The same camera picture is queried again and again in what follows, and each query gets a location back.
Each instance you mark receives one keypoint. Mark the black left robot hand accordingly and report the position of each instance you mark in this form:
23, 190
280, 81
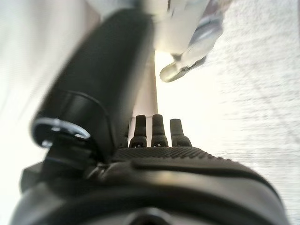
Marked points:
150, 182

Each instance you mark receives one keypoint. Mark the white silver robot leg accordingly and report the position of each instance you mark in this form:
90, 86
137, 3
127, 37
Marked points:
178, 28

